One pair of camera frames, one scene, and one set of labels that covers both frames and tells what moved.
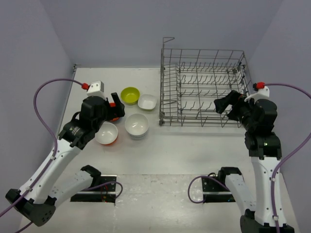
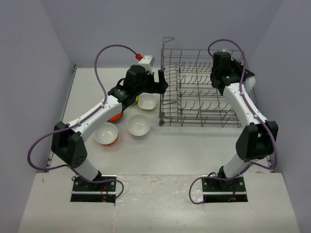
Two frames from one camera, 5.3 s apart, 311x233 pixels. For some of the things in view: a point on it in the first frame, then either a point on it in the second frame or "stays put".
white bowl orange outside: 107,134 stays put
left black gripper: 119,111 -> 157,87
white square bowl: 147,102 stays put
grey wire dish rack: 191,79 stays put
